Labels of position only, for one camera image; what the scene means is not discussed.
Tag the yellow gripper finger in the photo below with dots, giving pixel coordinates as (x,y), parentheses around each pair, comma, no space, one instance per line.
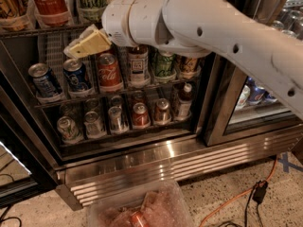
(91,41)

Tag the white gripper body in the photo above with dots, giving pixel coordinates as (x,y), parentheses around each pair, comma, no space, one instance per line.
(115,22)

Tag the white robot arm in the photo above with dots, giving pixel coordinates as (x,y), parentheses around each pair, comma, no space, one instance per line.
(195,28)

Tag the red Coca-Cola can middle shelf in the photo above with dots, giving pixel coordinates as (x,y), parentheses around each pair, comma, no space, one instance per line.
(109,77)

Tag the red coca-cola can shelf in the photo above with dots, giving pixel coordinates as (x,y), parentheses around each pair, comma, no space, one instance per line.
(109,77)
(52,13)

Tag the green can middle shelf front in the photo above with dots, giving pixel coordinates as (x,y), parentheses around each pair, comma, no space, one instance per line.
(163,64)

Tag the red Coca-Cola can top shelf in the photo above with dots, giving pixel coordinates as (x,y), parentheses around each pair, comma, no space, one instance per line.
(52,13)

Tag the blue can far left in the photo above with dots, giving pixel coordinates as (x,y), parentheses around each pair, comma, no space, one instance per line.
(44,80)

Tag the orange can front right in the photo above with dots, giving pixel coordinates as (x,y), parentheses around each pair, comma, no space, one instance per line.
(189,66)

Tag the silver can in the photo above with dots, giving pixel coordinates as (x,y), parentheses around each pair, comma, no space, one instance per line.
(117,121)
(93,125)

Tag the stainless steel fridge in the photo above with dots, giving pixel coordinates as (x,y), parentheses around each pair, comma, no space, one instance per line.
(94,169)

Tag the red can bottom shelf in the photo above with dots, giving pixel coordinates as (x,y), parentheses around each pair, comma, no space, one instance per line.
(140,115)

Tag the brown striped can top shelf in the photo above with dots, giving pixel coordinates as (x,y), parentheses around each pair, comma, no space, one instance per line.
(16,15)

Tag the white green can bottom left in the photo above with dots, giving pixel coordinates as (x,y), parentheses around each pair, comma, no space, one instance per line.
(69,131)

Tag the white can right fridge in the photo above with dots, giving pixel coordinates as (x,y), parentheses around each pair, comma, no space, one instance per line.
(245,93)

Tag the glass fridge door right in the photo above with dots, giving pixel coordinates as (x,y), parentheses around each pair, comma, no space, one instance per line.
(226,123)

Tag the blue Pepsi can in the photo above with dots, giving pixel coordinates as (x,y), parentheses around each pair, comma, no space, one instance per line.
(256,94)

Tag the brown tea bottle white label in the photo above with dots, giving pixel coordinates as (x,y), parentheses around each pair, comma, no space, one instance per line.
(138,65)

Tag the small bottle bottom right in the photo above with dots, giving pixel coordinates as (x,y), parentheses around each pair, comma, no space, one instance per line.
(183,102)

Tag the clear plastic bin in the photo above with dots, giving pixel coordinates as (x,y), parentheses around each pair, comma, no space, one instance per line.
(161,204)

